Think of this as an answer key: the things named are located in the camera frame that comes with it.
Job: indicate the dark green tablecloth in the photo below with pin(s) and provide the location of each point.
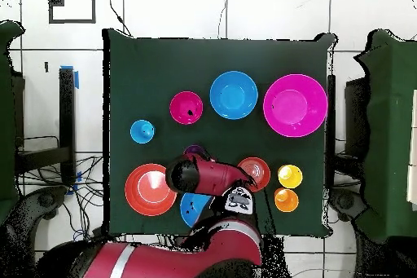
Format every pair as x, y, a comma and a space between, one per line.
163, 69

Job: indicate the large pink plastic bowl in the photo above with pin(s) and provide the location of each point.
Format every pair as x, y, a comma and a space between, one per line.
294, 108

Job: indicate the dark green side cloth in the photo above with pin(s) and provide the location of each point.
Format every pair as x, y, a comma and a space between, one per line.
391, 128
8, 111

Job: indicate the large orange-red plastic bowl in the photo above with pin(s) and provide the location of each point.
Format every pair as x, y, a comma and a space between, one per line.
143, 193

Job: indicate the light blue plastic cup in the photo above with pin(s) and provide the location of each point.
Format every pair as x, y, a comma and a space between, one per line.
140, 133

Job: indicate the purple plastic cup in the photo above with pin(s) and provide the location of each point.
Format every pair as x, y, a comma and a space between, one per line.
194, 149

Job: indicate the small orange-red plastic bowl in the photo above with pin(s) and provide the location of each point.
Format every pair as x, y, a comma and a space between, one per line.
259, 168

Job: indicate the grey square floor frame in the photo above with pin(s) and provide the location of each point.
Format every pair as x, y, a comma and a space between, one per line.
71, 21

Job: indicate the small crimson plastic bowl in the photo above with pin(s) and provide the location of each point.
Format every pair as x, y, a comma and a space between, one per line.
182, 105

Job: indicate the black side frame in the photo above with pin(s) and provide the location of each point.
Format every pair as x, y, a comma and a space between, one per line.
356, 118

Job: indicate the orange plastic cup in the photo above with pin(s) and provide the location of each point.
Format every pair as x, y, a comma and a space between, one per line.
286, 200

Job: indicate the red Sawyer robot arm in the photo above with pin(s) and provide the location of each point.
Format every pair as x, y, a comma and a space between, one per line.
228, 252

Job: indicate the blue plastic bowl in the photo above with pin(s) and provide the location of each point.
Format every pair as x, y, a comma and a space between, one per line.
192, 209
233, 95

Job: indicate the black stand base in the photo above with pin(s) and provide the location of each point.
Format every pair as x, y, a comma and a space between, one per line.
45, 199
345, 203

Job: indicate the white panel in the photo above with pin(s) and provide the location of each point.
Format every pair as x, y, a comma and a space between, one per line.
413, 160

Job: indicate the yellow plastic cup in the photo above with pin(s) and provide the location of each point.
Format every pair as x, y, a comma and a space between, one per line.
290, 177

